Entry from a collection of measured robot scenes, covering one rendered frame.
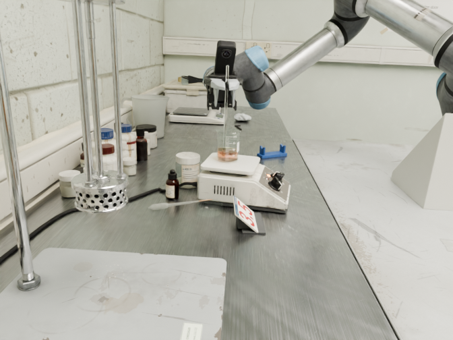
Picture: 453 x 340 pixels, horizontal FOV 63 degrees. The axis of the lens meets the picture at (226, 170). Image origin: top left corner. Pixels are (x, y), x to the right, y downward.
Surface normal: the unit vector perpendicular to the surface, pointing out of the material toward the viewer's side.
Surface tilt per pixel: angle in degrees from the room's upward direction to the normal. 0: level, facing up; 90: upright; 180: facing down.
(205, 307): 0
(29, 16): 90
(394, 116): 90
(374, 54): 90
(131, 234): 0
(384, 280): 0
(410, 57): 90
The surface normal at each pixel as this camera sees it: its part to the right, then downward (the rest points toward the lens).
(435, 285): 0.04, -0.95
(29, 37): 1.00, 0.05
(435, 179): -0.04, 0.31
